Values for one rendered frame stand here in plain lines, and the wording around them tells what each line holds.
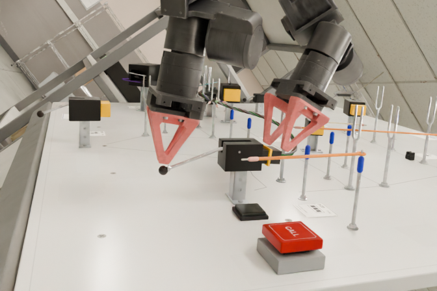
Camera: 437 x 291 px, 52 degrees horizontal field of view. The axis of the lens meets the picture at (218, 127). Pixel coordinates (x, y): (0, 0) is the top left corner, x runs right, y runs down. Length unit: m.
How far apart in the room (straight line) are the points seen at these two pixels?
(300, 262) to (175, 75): 0.28
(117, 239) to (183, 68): 0.23
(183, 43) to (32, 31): 7.68
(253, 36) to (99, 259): 0.31
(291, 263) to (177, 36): 0.31
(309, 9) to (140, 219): 0.41
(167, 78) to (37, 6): 7.72
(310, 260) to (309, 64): 0.31
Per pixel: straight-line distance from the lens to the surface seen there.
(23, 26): 8.27
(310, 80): 0.68
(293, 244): 0.48
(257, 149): 0.64
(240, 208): 0.62
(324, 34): 0.70
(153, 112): 0.59
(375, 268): 0.54
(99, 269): 0.49
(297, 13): 0.74
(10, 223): 0.62
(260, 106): 1.47
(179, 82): 0.59
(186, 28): 0.58
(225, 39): 0.56
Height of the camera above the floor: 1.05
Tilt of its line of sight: 8 degrees up
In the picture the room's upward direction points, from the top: 53 degrees clockwise
